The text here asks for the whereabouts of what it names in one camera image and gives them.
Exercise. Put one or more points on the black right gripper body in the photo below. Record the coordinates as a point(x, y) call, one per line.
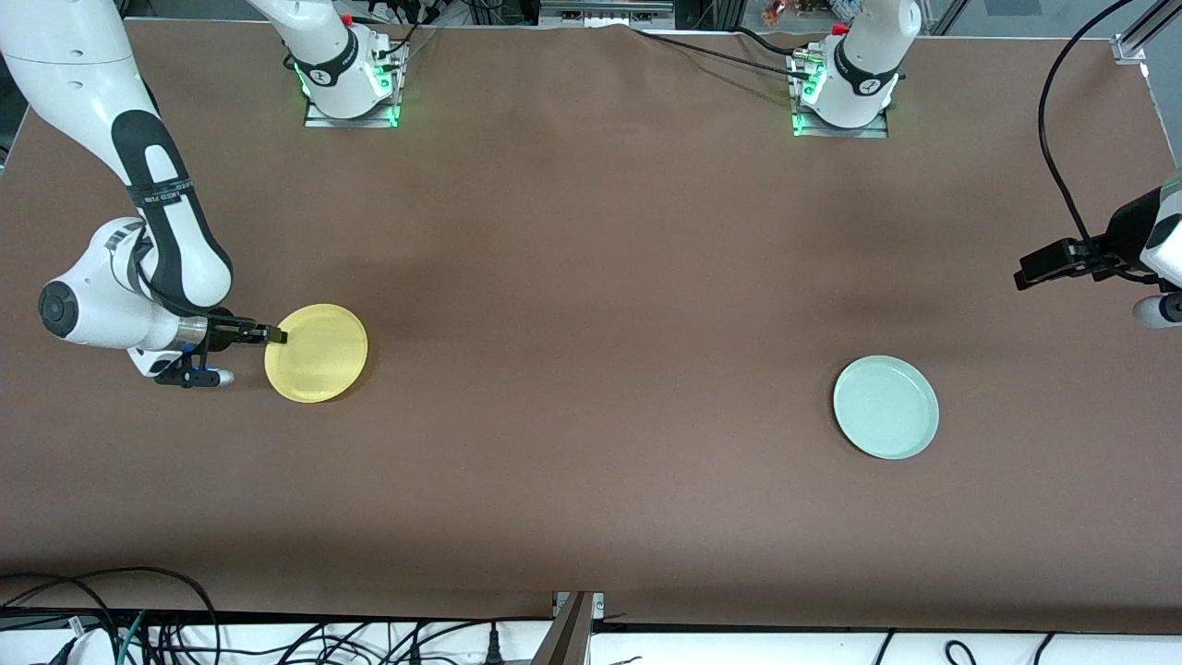
point(223, 332)

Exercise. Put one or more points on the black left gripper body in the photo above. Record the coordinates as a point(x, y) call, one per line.
point(1120, 236)

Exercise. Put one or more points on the yellow round plate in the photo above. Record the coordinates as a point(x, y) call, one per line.
point(319, 356)

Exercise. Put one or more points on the light green round plate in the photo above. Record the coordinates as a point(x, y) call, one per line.
point(886, 408)

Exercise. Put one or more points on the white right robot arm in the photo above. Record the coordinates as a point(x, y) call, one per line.
point(92, 74)

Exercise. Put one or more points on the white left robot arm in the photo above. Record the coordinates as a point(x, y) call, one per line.
point(859, 83)

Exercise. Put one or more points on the black power plug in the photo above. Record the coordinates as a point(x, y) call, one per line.
point(494, 646)

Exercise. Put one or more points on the aluminium profile strut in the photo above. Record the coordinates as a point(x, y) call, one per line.
point(568, 637)

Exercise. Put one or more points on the grey metal box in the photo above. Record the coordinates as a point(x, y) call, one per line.
point(600, 11)

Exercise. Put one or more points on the aluminium frame corner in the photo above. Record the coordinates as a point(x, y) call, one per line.
point(1128, 46)

